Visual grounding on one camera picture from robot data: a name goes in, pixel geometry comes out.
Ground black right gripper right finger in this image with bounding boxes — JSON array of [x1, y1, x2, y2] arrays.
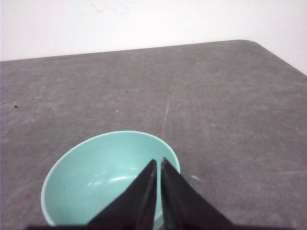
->
[[161, 158, 281, 230]]

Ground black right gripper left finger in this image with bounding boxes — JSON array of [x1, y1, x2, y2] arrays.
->
[[28, 160, 157, 230]]

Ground teal ceramic bowl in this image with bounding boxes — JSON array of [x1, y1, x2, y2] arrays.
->
[[41, 130, 180, 226]]

